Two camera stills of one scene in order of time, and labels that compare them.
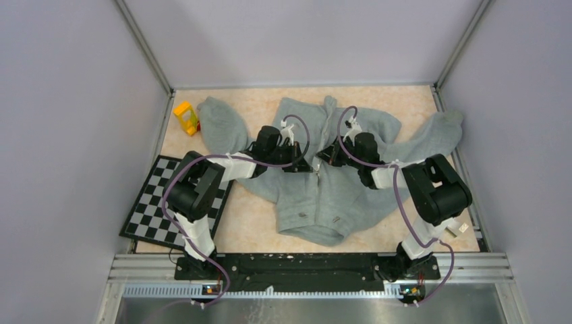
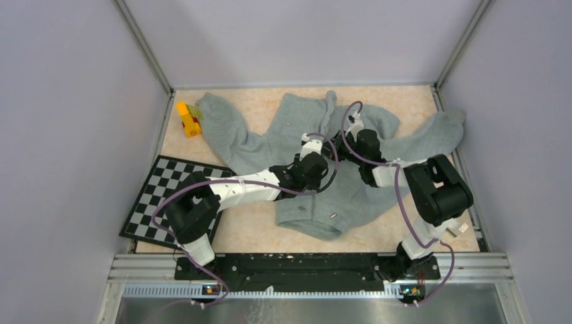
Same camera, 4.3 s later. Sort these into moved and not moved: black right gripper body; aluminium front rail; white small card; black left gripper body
Moved: black left gripper body
Not moved: white small card; aluminium front rail; black right gripper body
